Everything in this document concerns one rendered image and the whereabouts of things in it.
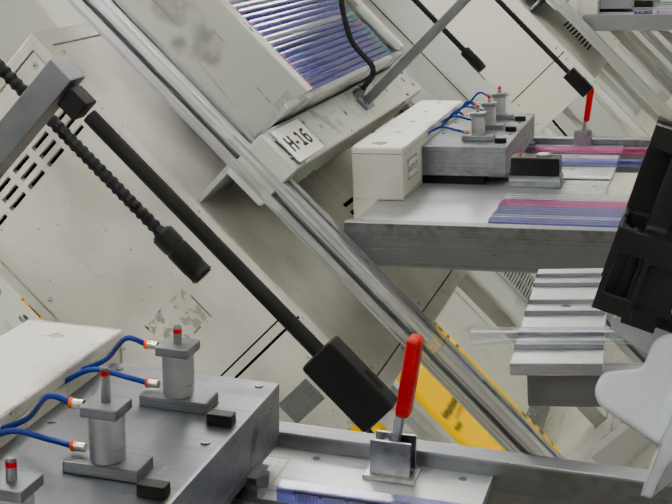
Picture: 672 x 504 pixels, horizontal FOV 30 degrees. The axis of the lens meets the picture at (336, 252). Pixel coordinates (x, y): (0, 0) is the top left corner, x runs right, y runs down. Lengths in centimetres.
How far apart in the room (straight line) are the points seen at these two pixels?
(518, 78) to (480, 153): 327
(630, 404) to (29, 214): 130
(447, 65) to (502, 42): 324
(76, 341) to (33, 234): 96
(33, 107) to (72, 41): 128
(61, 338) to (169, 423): 15
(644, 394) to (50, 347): 44
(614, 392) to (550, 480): 20
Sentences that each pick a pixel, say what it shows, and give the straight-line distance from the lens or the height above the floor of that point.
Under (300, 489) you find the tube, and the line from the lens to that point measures 87.
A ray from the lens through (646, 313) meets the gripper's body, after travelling 75.
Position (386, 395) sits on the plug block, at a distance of 62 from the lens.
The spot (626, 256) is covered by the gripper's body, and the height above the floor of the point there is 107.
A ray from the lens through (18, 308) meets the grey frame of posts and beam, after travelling 107.
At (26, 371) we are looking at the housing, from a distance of 90.
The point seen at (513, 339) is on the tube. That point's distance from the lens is 103.
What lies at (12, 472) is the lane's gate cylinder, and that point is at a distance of 68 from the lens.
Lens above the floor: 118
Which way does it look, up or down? 1 degrees up
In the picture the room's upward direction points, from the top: 44 degrees counter-clockwise
